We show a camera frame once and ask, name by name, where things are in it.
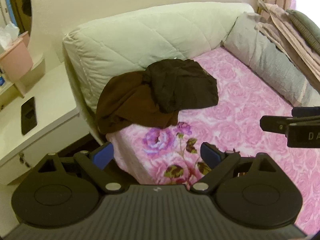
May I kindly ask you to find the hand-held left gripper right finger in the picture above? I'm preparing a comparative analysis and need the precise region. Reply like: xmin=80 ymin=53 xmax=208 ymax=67
xmin=190 ymin=142 xmax=278 ymax=194

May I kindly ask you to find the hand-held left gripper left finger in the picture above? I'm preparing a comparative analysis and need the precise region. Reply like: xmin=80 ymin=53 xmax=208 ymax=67
xmin=37 ymin=142 xmax=125 ymax=194

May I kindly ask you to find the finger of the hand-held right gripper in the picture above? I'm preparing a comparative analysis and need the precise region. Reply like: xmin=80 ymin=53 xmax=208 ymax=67
xmin=292 ymin=107 xmax=320 ymax=117
xmin=259 ymin=115 xmax=320 ymax=133

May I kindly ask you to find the brown garment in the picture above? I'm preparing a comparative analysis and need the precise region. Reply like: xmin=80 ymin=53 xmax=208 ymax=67
xmin=95 ymin=71 xmax=179 ymax=135

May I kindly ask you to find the black long sleeve shirt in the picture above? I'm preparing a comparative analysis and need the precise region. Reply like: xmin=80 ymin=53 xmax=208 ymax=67
xmin=143 ymin=59 xmax=219 ymax=113

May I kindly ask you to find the pink floral blanket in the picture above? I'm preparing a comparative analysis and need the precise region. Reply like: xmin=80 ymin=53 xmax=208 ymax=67
xmin=106 ymin=47 xmax=320 ymax=233

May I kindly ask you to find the grey long pillow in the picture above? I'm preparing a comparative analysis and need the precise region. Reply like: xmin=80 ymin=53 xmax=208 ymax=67
xmin=223 ymin=12 xmax=320 ymax=107

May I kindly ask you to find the white nightstand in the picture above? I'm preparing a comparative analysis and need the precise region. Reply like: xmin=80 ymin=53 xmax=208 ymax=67
xmin=0 ymin=62 xmax=90 ymax=185

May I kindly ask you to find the folded beige striped quilt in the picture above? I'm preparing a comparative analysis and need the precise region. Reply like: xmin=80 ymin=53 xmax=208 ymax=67
xmin=254 ymin=0 xmax=320 ymax=92

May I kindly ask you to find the black phone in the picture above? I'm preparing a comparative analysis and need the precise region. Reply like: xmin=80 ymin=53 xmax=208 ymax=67
xmin=21 ymin=96 xmax=38 ymax=135

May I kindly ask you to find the green grey cushion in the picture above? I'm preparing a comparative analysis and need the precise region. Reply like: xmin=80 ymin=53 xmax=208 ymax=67
xmin=286 ymin=9 xmax=320 ymax=53

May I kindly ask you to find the white quilted headboard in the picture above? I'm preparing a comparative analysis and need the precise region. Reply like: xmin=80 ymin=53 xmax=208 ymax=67
xmin=62 ymin=2 xmax=254 ymax=135

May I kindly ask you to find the pink waste bin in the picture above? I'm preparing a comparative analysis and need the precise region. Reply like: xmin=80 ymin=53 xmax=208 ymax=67
xmin=0 ymin=31 xmax=33 ymax=83

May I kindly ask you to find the white plastic bag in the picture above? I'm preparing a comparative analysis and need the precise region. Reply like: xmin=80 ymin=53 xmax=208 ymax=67
xmin=0 ymin=23 xmax=20 ymax=52

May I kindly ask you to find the round mirror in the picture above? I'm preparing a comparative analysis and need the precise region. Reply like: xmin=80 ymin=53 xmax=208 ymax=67
xmin=5 ymin=0 xmax=33 ymax=37

